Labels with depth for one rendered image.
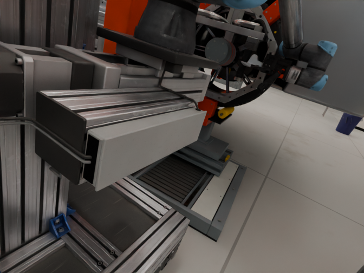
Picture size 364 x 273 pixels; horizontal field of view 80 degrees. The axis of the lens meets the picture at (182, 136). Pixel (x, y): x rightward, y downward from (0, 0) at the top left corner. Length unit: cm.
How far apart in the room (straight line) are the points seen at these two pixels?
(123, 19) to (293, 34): 81
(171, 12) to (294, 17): 59
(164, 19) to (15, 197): 53
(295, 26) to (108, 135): 90
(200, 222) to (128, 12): 111
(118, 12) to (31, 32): 84
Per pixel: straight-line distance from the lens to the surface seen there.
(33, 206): 71
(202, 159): 154
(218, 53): 124
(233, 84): 736
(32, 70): 34
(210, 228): 119
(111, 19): 134
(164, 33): 51
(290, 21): 102
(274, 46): 134
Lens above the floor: 84
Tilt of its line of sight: 22 degrees down
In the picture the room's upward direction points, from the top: 17 degrees clockwise
